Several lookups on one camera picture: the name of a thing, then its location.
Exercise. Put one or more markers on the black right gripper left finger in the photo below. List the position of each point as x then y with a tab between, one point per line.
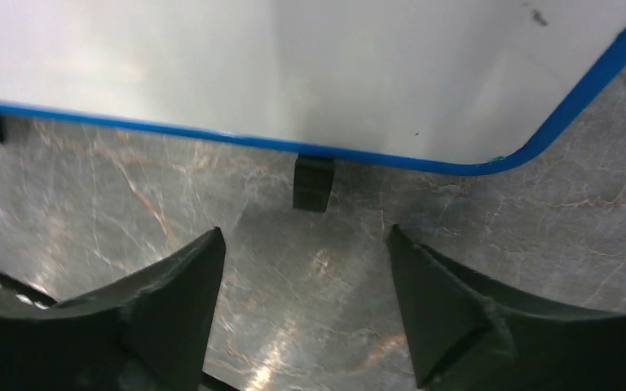
159	317

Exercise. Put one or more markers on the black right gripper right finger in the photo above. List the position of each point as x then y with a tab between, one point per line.
467	331

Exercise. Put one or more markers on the blue framed whiteboard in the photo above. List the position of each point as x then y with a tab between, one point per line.
461	88

